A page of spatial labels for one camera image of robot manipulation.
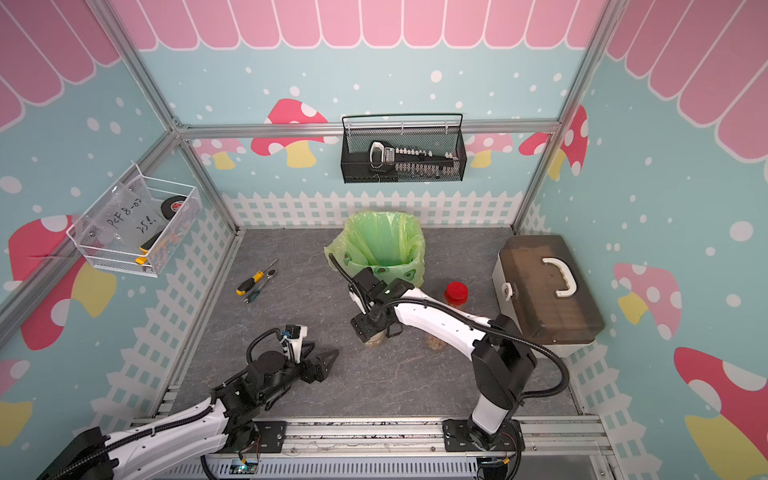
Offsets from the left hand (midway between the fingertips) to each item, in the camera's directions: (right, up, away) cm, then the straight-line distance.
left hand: (326, 354), depth 83 cm
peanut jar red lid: (+15, +7, -8) cm, 18 cm away
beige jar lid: (+37, +17, +1) cm, 40 cm away
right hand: (+12, +8, 0) cm, 14 cm away
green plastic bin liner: (+18, +31, +9) cm, 37 cm away
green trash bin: (+17, +25, -6) cm, 31 cm away
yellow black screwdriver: (-32, +17, +20) cm, 42 cm away
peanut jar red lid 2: (+31, +1, +6) cm, 32 cm away
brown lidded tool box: (+62, +17, +2) cm, 64 cm away
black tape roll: (-41, +41, -3) cm, 58 cm away
